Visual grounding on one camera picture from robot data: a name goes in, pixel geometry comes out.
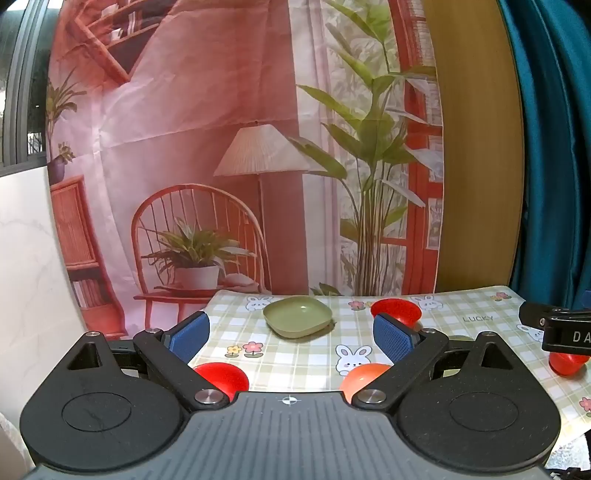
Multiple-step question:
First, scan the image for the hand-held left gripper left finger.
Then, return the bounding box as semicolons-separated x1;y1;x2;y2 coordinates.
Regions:
60;310;232;409

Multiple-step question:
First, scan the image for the red plastic bowl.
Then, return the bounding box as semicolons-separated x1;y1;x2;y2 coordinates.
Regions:
370;298;423;331
548;351;591;380
192;363;250;403

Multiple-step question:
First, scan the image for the white marble board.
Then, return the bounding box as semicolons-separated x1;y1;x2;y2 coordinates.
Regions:
0;165;89;474

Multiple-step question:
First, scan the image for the checked rabbit print tablecloth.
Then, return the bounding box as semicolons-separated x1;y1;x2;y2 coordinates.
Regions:
187;285;591;445

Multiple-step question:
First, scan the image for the teal curtain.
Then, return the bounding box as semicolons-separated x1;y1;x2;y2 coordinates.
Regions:
496;0;591;315

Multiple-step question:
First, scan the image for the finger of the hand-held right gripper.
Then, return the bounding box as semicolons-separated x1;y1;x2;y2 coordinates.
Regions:
518;300;591;330

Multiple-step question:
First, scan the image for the green square plate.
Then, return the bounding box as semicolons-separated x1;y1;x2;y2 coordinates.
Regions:
262;296;334;341

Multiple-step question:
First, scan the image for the dark window frame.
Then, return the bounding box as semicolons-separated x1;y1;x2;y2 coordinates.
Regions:
0;0;62;177

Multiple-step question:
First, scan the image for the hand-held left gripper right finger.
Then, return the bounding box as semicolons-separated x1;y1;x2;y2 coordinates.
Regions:
353;313;514;409

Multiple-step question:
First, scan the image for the printed wall cloth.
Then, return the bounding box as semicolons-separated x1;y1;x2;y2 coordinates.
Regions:
45;0;445;341

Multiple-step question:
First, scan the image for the orange plastic bowl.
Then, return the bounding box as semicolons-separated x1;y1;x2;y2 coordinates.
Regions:
340;363;393;403

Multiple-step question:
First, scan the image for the yellow wooden panel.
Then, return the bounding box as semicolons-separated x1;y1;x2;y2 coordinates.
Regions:
421;0;530;295

